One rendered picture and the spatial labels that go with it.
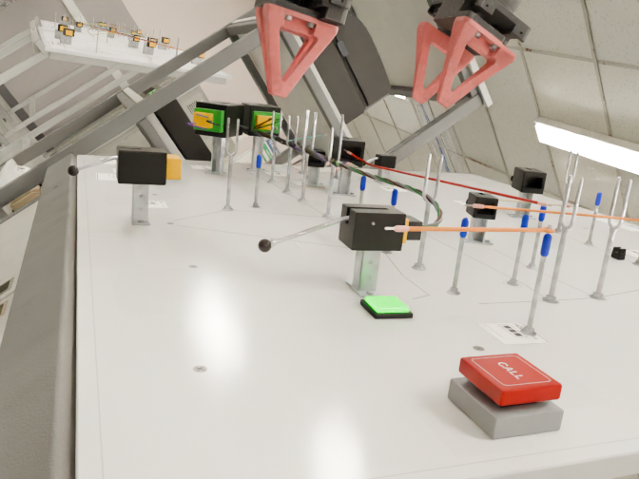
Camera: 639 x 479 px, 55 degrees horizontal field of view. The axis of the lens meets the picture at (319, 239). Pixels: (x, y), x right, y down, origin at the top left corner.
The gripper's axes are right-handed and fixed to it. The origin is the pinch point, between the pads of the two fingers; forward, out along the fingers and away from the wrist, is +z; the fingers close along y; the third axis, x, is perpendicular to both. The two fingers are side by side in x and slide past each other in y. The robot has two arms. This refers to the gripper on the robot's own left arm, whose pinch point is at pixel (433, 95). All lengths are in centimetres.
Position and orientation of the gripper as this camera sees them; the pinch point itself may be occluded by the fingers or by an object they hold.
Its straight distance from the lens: 65.1
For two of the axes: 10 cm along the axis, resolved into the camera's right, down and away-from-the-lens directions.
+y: -3.0, -2.7, 9.2
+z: -4.9, 8.7, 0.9
